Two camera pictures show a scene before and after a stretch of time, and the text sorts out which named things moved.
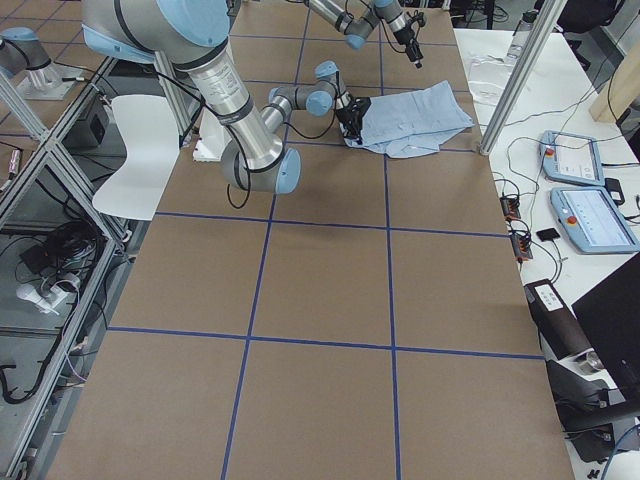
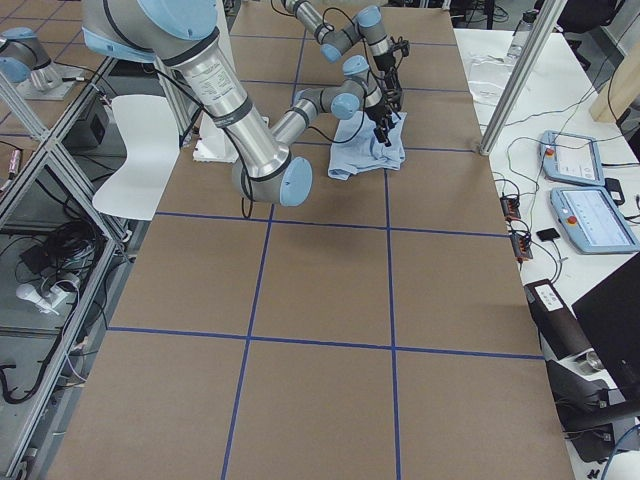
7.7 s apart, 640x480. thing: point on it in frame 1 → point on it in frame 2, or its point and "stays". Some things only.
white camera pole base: [213, 136] stays
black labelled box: [557, 324] stays
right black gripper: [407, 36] → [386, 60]
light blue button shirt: [410, 123] → [354, 147]
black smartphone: [548, 234] stays
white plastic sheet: [149, 127] stays
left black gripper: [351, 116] → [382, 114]
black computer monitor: [610, 313] stays
